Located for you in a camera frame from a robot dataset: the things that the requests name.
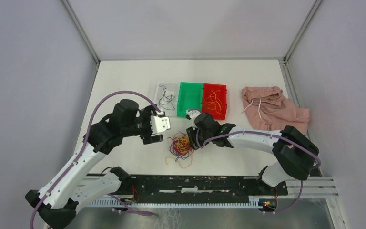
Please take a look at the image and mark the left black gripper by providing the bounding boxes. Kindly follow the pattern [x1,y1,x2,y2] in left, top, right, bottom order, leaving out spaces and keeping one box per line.
[122,104,164,144]

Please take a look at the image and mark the cable pile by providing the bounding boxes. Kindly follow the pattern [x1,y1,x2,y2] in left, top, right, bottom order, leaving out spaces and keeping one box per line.
[165,131,195,169]

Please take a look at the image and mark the yellow cable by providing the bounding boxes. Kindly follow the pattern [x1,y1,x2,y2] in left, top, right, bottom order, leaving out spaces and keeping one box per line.
[203,89,226,114]

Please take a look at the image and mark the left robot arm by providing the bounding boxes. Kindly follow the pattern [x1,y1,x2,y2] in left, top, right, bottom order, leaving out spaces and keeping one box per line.
[25,99,171,229]

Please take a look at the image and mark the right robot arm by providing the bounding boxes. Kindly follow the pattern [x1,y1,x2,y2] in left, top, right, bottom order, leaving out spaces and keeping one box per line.
[186,109,321,195]

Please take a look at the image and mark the green plastic bin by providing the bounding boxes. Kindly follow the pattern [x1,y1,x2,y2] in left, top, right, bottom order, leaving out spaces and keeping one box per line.
[176,82,203,117]

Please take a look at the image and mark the red plastic bin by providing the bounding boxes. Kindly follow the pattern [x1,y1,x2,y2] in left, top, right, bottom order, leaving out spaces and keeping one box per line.
[202,83,227,120]

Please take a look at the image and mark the clear plastic bin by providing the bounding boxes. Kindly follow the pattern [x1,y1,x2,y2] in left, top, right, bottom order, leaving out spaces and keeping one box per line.
[153,82,180,117]

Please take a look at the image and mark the pink cloth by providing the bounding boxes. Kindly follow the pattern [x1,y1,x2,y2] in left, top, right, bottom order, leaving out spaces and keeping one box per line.
[241,86,310,135]

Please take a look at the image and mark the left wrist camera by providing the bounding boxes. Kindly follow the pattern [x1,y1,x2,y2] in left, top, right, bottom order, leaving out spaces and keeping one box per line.
[150,115,171,135]

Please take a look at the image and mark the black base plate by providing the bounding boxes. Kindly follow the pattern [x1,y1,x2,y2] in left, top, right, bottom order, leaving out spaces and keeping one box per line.
[112,175,288,204]

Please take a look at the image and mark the white slotted cable duct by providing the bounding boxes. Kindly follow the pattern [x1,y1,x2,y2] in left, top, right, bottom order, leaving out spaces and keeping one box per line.
[87,196,266,209]

